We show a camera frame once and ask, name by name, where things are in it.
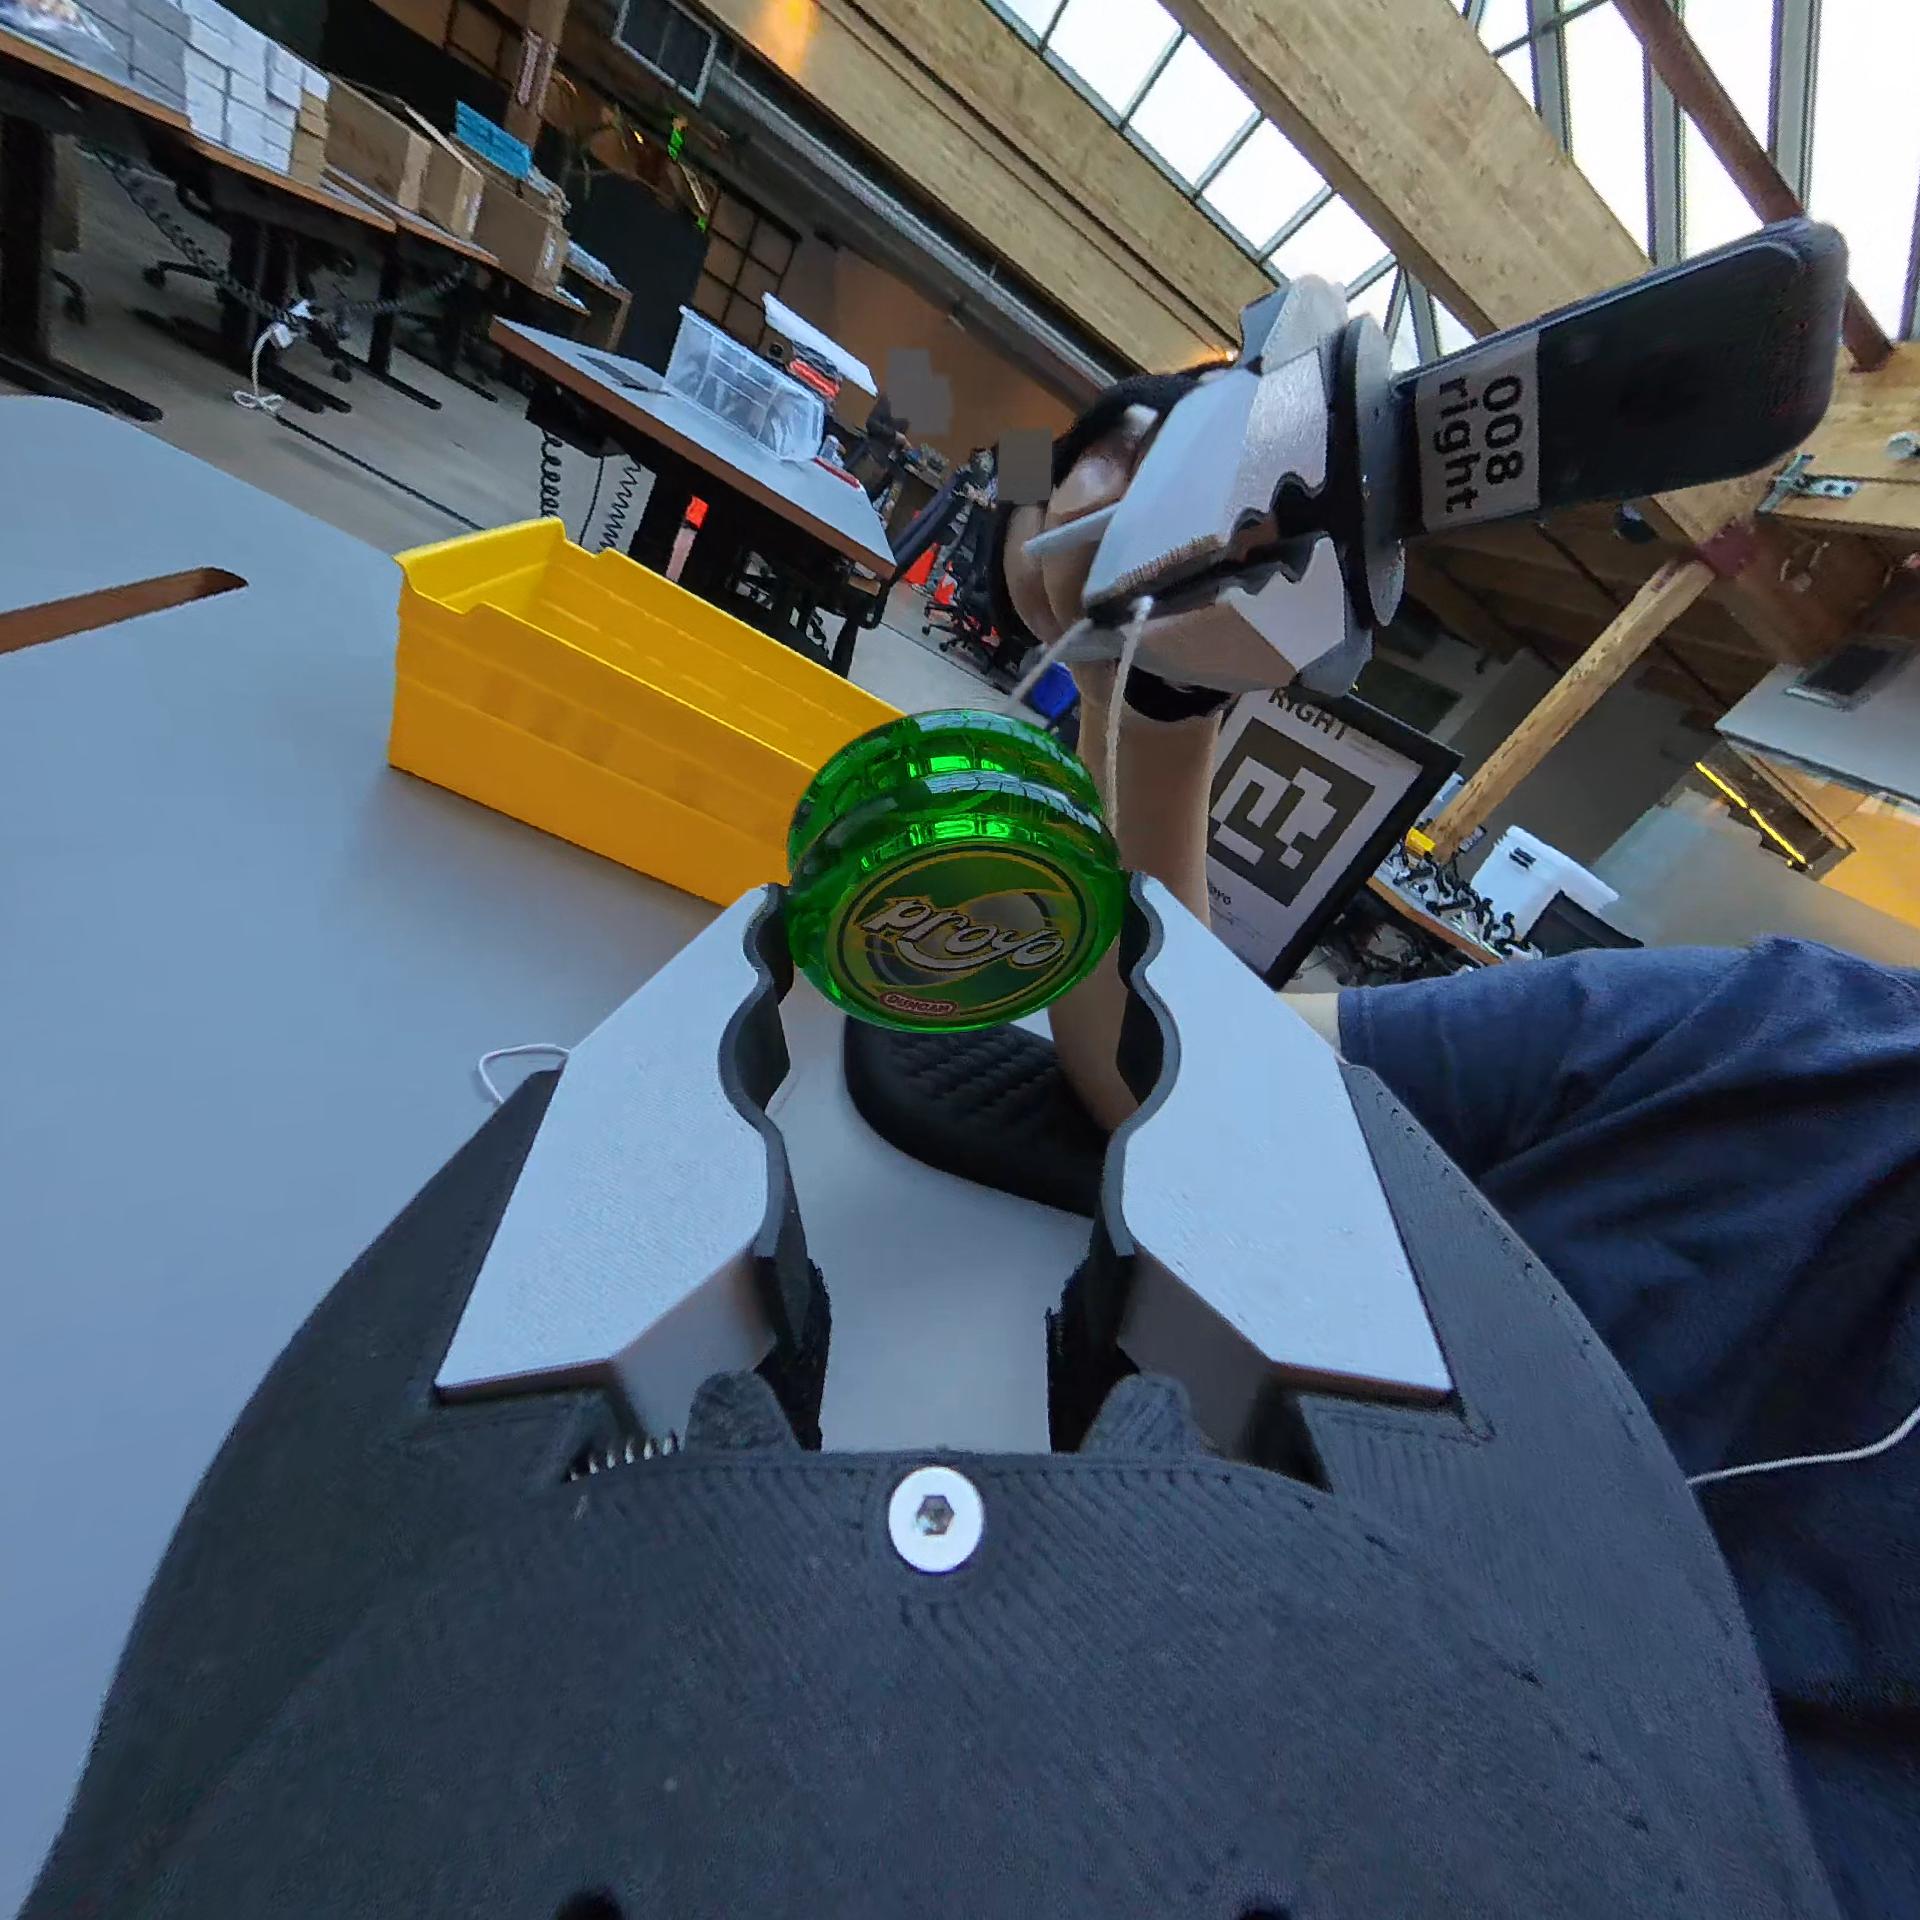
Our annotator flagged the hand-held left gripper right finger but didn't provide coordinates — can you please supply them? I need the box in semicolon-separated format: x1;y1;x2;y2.
1100;875;1461;1450

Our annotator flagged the black coiled cable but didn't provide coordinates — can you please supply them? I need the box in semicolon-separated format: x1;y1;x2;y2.
536;432;648;552

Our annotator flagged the person's right hand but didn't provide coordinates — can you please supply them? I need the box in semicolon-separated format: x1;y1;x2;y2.
1000;365;1250;725

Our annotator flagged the stack of white boxes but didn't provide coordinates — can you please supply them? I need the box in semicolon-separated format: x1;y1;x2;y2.
70;0;336;184

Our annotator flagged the black framed marker sign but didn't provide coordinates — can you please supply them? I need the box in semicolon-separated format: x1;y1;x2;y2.
1198;685;1465;989

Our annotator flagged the green transparent yoyo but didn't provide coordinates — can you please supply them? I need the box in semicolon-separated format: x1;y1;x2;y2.
783;707;1129;1034

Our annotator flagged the blue box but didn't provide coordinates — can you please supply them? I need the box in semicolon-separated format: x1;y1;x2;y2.
449;97;536;184

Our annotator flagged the wooden top desk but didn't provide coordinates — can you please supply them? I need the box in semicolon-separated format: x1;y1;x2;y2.
0;21;397;424

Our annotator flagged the slanted wooden post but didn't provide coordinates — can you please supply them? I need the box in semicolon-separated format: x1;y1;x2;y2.
1428;551;1730;851

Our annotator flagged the grey top desk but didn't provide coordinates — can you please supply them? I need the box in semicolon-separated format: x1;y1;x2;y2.
490;313;905;681

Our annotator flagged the black textured pad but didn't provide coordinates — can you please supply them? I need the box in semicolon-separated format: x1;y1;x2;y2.
844;1017;1119;1219

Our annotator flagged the yellow plastic bin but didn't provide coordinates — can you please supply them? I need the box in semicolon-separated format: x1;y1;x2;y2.
389;515;905;911

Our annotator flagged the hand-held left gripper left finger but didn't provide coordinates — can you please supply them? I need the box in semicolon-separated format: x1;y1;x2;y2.
431;885;830;1443

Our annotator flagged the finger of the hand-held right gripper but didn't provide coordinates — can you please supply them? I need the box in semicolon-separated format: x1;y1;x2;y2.
1101;527;1376;701
1078;275;1354;614

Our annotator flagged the clear plastic storage bin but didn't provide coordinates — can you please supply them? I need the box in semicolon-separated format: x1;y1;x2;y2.
660;303;830;461

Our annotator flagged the thin white cord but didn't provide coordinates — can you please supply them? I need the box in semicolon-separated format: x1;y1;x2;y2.
1686;1405;1920;1490

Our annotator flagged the cluttered desk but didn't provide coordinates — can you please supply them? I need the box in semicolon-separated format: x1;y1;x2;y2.
1362;848;1535;963

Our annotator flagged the white plastic tub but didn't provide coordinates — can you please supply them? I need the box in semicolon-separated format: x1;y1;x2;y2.
1466;823;1624;944

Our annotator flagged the white yoyo string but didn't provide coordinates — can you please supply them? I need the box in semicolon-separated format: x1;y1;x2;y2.
478;592;1159;1107

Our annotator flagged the white floor cable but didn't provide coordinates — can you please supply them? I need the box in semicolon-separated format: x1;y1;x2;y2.
228;297;312;415

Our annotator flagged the cardboard box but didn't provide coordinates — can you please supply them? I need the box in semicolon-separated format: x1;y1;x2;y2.
470;166;576;293
320;78;488;245

